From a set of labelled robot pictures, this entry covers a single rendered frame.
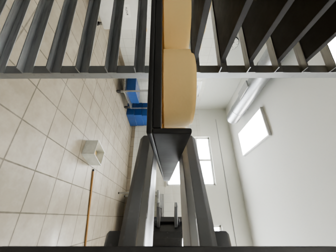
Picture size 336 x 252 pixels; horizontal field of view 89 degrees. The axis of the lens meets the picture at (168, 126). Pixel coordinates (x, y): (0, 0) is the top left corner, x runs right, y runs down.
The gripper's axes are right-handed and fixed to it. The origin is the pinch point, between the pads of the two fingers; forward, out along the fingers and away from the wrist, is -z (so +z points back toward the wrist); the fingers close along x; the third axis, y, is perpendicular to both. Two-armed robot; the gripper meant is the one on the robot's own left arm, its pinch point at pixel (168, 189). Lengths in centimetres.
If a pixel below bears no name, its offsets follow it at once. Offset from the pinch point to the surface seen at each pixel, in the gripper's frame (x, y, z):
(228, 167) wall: 166, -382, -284
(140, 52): -9, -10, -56
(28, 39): -46, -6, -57
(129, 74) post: -13, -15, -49
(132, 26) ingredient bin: -52, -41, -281
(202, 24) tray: 8.5, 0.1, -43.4
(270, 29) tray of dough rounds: 26, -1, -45
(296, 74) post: 43, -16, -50
